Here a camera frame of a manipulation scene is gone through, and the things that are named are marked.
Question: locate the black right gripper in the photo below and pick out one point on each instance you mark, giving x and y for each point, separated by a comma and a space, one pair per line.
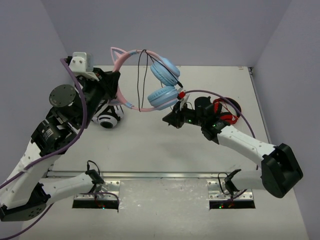
175, 117

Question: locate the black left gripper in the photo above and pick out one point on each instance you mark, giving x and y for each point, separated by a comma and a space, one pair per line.
110, 83

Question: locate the pink blue cat-ear headphones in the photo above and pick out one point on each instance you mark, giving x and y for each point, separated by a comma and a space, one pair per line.
157, 80

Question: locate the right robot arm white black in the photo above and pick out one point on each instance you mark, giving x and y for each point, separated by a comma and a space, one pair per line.
278, 169

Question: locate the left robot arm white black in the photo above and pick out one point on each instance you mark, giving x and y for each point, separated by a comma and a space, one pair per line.
23, 196

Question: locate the white black headphones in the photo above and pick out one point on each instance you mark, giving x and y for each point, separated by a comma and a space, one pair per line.
108, 116

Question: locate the red black headphones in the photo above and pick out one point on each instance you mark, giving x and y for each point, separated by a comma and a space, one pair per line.
220, 107

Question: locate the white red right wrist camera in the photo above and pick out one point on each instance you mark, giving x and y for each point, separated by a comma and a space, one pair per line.
183, 98

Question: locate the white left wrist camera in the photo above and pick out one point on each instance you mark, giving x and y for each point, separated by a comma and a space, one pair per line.
81, 62

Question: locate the right metal mounting bracket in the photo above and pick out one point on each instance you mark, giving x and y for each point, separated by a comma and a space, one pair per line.
218, 192

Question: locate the metal mounting bracket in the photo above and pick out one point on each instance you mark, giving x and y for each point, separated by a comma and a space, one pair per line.
218, 192
110, 191

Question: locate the metal rail front table edge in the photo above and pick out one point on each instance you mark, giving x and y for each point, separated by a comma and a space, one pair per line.
137, 175

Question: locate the left metal mounting bracket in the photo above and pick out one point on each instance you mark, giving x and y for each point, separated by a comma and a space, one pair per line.
110, 191

